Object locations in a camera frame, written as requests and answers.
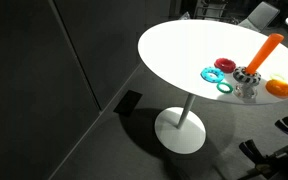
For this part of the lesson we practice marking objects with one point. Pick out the black floor mat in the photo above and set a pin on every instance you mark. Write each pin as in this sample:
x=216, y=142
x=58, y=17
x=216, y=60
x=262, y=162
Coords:
x=128, y=103

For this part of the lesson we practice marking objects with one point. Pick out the orange stacking peg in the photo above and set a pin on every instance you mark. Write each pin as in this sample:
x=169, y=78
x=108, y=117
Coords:
x=264, y=53

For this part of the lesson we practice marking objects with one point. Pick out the grey chair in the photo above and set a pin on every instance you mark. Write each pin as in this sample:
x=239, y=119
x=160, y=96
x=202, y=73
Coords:
x=260, y=16

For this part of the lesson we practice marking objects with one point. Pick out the white table pedestal base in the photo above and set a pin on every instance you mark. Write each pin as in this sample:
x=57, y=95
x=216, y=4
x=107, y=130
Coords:
x=180, y=133

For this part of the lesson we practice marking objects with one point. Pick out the metal frame rack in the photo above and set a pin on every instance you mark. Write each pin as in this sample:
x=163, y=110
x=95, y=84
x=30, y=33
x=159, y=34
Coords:
x=205, y=8

